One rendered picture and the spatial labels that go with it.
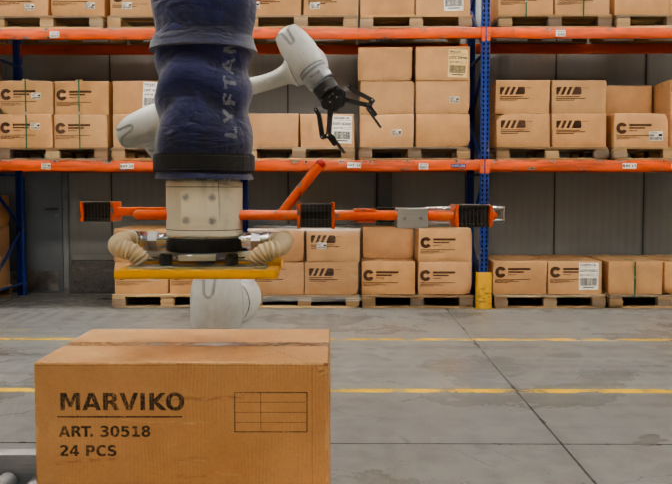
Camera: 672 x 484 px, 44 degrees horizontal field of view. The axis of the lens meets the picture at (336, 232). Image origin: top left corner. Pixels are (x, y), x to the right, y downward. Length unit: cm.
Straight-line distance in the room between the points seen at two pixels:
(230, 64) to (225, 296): 92
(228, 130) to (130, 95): 751
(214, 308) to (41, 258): 843
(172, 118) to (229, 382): 57
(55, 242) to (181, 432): 912
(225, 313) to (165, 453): 83
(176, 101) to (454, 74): 740
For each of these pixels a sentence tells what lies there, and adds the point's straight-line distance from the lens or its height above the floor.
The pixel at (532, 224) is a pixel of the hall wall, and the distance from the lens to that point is 1051.
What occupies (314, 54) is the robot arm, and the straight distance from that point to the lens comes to 257.
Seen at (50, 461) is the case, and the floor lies 74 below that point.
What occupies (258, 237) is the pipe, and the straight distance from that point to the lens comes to 185.
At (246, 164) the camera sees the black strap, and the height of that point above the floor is 135.
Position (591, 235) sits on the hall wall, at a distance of 1070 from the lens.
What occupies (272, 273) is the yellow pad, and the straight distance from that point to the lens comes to 172.
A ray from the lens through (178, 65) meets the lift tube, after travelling 180.
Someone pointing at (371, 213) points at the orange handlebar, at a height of 124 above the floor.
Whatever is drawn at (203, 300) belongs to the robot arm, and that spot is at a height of 96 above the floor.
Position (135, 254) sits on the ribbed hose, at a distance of 179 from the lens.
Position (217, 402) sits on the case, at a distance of 173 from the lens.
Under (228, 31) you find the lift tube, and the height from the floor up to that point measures 163.
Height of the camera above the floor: 130
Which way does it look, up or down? 3 degrees down
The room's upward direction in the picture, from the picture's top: straight up
